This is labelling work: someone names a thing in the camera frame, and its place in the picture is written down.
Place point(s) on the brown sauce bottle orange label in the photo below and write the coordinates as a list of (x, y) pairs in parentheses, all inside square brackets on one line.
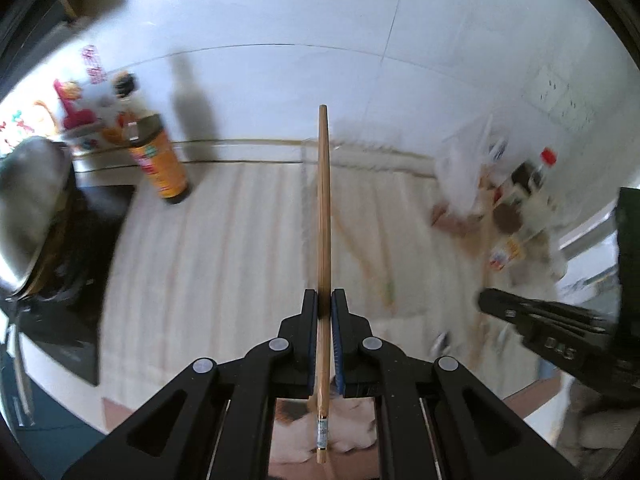
[(159, 162)]

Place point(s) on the black cooktop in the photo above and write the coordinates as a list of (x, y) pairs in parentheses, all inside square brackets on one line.
[(82, 280)]

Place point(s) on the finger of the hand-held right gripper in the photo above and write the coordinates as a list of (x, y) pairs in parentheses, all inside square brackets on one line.
[(545, 327)]

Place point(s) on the steel wok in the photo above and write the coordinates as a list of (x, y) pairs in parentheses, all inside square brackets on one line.
[(30, 210)]

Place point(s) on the clear plastic bag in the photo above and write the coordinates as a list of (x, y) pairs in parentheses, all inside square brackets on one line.
[(467, 165)]

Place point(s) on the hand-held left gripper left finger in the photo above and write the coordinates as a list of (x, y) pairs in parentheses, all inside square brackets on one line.
[(311, 320)]

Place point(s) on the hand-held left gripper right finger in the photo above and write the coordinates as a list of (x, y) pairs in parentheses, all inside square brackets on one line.
[(338, 320)]

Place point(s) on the white wall socket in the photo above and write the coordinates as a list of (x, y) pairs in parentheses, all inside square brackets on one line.
[(560, 97)]

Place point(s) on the red-capped dark sauce bottle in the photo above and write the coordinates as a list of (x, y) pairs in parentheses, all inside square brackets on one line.
[(537, 175)]

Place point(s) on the wooden chopstick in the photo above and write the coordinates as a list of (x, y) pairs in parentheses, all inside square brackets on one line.
[(324, 185)]

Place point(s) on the yellow-labelled bottle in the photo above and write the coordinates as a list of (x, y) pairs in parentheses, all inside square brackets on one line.
[(510, 250)]

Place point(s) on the black-capped bottle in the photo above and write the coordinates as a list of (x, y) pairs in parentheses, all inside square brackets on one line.
[(125, 86)]

